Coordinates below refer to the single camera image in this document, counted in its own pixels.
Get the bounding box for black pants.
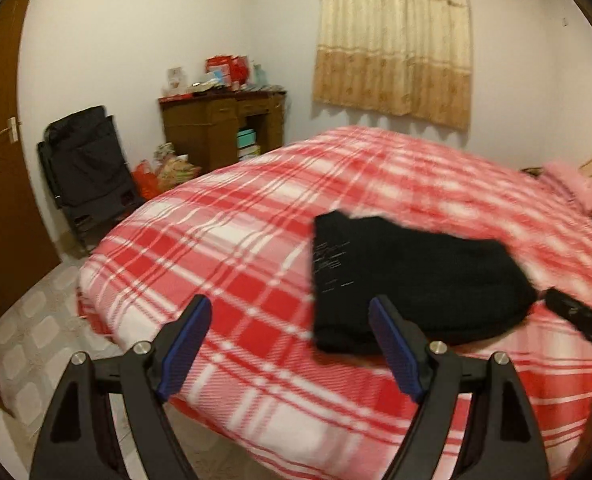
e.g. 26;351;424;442
311;210;537;356

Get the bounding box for pink folded quilt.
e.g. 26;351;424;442
539;162;592;217

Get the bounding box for red white plaid bed cover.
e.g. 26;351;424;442
77;127;592;479

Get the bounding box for brown wooden door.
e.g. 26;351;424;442
0;0;60;408

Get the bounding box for black folding chair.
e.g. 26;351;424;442
37;105;145;250

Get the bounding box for red bag on floor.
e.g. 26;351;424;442
131;160;160;200

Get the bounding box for floral bag on floor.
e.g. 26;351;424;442
154;142;200;193

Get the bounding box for dark brown wooden desk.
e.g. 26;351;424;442
158;90;287;172

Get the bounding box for teal box under desk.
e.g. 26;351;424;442
236;129;256;150

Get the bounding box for beige patterned window curtain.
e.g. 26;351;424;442
312;0;473;131

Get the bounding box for white card on desk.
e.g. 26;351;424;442
167;67;188;96

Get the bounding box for red gift bag on desk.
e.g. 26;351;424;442
205;55;250;89

